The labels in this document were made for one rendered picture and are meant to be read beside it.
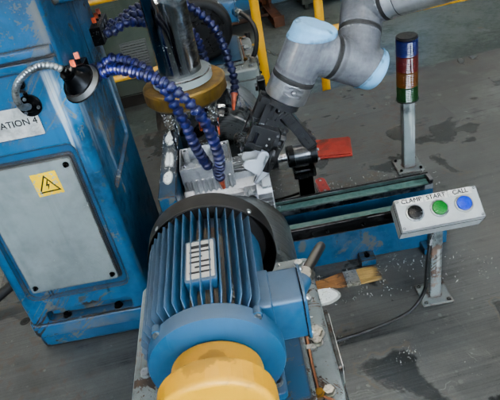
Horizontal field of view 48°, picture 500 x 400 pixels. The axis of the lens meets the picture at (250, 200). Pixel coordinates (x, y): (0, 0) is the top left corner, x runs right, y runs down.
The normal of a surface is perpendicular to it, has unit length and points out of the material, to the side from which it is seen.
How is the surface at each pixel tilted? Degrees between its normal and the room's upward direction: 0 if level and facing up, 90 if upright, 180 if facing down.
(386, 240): 90
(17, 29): 90
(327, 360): 0
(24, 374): 0
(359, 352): 0
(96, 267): 90
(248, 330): 75
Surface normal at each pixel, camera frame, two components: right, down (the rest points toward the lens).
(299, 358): -0.17, -0.80
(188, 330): -0.07, 0.28
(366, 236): 0.09, 0.56
